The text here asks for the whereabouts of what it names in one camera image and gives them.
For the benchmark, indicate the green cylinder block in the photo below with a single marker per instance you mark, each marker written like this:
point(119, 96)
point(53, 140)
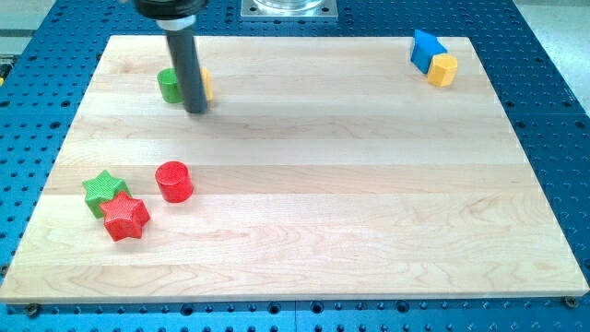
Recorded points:
point(168, 86)

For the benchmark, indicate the red star block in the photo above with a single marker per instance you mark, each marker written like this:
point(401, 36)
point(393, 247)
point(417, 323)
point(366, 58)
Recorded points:
point(124, 216)

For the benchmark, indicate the red cylinder block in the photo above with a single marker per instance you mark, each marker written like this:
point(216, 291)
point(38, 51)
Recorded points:
point(174, 181)

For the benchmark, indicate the blue cube block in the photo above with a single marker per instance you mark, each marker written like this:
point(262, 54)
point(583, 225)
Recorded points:
point(424, 47)

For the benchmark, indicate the yellow hexagon block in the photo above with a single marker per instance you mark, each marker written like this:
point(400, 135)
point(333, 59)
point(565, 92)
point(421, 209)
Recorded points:
point(442, 70)

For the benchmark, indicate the green star block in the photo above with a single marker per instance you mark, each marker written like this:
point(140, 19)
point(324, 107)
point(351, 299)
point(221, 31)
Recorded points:
point(102, 188)

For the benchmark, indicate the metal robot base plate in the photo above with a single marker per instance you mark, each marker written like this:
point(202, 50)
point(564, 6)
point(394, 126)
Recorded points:
point(282, 10)

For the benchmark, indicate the yellow heart block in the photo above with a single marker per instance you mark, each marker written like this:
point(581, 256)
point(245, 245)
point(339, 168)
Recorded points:
point(207, 84)

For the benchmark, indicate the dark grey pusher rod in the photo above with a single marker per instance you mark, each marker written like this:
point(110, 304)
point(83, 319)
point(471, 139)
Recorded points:
point(181, 43)

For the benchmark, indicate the light wooden board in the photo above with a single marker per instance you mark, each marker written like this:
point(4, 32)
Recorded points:
point(325, 169)

